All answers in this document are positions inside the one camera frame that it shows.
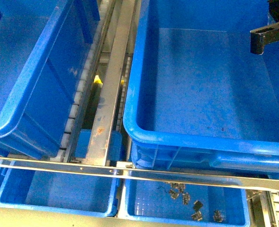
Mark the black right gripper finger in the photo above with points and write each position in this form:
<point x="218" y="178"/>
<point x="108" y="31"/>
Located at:
<point x="260" y="37"/>

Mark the blue middle plastic bin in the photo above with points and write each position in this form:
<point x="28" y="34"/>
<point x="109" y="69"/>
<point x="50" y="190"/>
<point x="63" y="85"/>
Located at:
<point x="197" y="97"/>

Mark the blue plastic bin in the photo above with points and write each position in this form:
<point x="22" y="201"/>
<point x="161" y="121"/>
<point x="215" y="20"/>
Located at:
<point x="43" y="48"/>
<point x="197" y="97"/>

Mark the blue lower bin with clips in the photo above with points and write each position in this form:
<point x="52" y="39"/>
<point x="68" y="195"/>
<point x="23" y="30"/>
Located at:
<point x="203" y="206"/>

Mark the blue left plastic bin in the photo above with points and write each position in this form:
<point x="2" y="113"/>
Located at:
<point x="43" y="48"/>

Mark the blue lower shelf bin right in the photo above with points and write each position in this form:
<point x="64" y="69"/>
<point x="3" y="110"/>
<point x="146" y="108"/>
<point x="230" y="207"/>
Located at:
<point x="59" y="192"/>

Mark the metal roller rack frame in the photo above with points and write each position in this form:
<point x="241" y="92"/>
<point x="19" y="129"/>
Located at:
<point x="95" y="141"/>

